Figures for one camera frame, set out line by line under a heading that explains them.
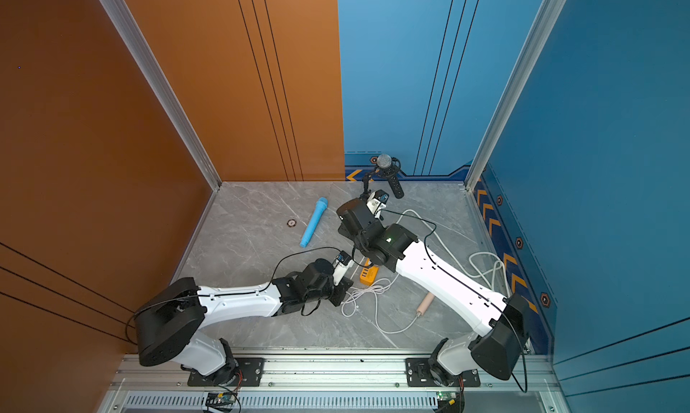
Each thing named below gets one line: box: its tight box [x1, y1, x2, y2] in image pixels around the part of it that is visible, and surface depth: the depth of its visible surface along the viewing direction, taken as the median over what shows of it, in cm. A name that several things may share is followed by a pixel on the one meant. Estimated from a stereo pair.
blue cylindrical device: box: [300, 196, 328, 248], surface depth 107 cm
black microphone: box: [376, 153, 405, 200], surface depth 95 cm
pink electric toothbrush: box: [416, 291, 435, 317], surface depth 86 cm
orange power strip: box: [359, 257, 380, 287], surface depth 91 cm
